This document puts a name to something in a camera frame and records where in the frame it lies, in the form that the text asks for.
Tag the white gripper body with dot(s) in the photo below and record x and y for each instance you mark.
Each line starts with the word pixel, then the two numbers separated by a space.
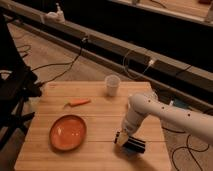
pixel 123 138

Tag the black striped eraser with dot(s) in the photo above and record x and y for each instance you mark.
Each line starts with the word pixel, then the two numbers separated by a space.
pixel 133 144

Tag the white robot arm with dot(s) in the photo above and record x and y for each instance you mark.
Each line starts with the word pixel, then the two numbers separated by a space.
pixel 142 105

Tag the orange plate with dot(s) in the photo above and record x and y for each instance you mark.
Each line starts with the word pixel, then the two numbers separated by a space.
pixel 67 133

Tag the orange toy carrot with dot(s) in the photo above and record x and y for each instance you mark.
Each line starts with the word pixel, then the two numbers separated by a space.
pixel 77 102

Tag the blue box on floor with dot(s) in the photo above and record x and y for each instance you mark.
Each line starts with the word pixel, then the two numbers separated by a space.
pixel 178 103

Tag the black chair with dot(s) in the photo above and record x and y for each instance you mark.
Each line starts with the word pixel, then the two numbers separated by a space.
pixel 16 89

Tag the white power strip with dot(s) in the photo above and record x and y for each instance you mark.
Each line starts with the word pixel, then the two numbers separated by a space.
pixel 58 15

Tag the long metal rail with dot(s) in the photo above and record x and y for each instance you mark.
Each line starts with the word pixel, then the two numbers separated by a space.
pixel 174 53

